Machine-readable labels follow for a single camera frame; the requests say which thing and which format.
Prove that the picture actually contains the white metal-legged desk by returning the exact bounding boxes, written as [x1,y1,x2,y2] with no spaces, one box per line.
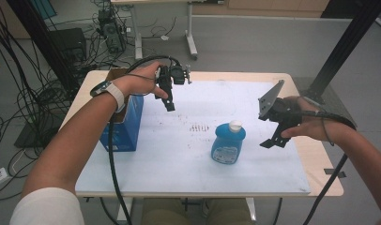
[110,0,226,61]

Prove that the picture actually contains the blue bottle with white cap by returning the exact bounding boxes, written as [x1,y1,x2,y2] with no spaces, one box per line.
[210,119,247,166]

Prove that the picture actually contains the white shirt sleeve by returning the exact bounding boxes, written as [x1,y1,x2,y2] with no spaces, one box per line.
[8,187,86,225]

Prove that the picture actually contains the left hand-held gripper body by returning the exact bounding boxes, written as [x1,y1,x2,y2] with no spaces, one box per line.
[154,63,193,95]

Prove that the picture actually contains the white power cord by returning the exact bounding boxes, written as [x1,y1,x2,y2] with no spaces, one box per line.
[9,148,27,176]

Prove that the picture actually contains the black equipment box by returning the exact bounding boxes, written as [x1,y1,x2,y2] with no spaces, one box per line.
[49,27,87,64]

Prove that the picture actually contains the black computer tower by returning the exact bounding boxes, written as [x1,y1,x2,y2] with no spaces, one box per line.
[97,7,128,53]

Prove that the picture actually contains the black floor plate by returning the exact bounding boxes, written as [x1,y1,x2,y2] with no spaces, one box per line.
[14,119,69,150]

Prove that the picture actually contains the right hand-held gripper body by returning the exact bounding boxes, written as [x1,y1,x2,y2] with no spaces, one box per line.
[257,79,305,133]

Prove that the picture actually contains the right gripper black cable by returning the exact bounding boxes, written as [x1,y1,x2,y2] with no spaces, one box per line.
[299,109,358,225]

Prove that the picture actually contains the white table leg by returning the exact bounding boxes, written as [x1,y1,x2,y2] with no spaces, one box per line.
[115,197,134,225]
[245,197,258,222]

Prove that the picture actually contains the khaki pants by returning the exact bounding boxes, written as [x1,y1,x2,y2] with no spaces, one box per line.
[140,197,252,225]

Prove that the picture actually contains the blue cardboard box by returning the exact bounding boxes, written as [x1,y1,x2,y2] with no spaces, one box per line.
[99,67,145,153]

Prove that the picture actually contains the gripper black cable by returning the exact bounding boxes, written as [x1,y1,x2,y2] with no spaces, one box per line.
[107,54,184,225]
[299,109,358,225]

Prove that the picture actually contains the wristwatch with white band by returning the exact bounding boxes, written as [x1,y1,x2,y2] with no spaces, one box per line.
[89,80,126,113]

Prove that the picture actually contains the wooden cabinet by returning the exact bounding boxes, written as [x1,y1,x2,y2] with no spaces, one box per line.
[191,0,331,19]

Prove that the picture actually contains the person's right hand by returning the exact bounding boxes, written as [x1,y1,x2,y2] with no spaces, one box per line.
[280,95,341,143]

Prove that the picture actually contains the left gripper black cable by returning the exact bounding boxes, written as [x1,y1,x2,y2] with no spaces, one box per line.
[107,54,184,225]

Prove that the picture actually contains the person's left hand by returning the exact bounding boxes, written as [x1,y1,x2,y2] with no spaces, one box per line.
[112,60,170,101]

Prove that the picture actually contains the black metal stand post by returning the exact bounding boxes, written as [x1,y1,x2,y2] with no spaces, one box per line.
[299,0,381,105]
[6,0,83,92]

